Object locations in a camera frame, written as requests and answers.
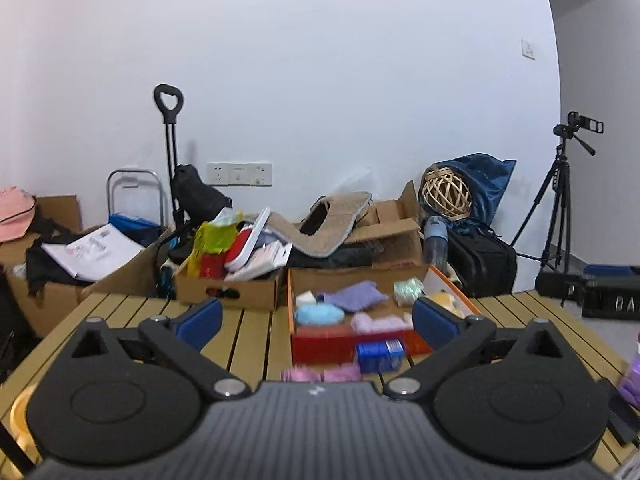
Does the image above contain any blue tissue pack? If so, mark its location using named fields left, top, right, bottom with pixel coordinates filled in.
left=356, top=339, right=406, bottom=374

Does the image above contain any red orange cardboard box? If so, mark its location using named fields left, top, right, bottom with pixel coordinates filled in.
left=288, top=266, right=480, bottom=365

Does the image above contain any lavender towel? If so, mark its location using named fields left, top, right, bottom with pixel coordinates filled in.
left=350, top=312, right=413, bottom=334

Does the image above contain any yellow plush toy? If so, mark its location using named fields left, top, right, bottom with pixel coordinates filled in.
left=428, top=292, right=465, bottom=318

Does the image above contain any black bag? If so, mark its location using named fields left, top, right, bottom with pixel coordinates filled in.
left=448, top=229, right=518, bottom=298

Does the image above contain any blue lid water bottle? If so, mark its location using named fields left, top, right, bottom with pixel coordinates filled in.
left=423, top=216, right=448, bottom=273

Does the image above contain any purple tissue pack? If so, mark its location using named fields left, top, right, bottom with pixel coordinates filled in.
left=618, top=335, right=640, bottom=410

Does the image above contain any brown box with cutouts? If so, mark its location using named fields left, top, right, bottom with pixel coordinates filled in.
left=174, top=254, right=283, bottom=311

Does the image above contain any purple knitted cloth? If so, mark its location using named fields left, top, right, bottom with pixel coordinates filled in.
left=317, top=280, right=388, bottom=313

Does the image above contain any yellow green snack bag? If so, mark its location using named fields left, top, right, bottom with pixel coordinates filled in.
left=188, top=207, right=244, bottom=271

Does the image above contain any white red board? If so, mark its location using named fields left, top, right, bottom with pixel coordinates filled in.
left=224, top=207, right=271, bottom=273

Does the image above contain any white paper booklet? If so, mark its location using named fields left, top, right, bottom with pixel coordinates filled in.
left=41, top=223, right=144, bottom=282

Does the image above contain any left cardboard box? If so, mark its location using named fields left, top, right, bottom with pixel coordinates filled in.
left=1, top=195, right=158, bottom=337

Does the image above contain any large open cardboard box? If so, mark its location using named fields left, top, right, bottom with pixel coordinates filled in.
left=294, top=179, right=426, bottom=271

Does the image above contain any light blue plush toy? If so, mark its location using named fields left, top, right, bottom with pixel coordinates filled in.
left=294, top=304, right=345, bottom=327

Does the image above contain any white triangular sponge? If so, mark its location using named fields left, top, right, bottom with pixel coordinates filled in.
left=294, top=290, right=318, bottom=309

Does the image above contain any black cloth bundle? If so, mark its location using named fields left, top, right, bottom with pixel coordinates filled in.
left=171, top=165, right=232, bottom=222

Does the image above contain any woven rattan ball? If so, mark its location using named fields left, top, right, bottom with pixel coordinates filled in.
left=419, top=165, right=472, bottom=221

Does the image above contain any blue velvet cushion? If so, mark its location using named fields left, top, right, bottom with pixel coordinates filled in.
left=437, top=153, right=516, bottom=234

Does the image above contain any beige fuzzy mat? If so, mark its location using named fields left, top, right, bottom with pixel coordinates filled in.
left=267, top=192, right=372, bottom=258

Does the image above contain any yellow ceramic mug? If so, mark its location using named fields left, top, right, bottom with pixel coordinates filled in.
left=9, top=384, right=39, bottom=464

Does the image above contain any black camera tripod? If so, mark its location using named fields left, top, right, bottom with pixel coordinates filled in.
left=511, top=138, right=573, bottom=274

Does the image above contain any white wall socket strip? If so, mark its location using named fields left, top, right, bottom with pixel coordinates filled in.
left=206, top=162, right=273, bottom=188

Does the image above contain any black video camera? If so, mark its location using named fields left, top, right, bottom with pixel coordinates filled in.
left=553, top=110, right=604, bottom=140

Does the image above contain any metal folding cart frame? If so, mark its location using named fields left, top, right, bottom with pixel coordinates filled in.
left=105, top=167, right=166, bottom=226

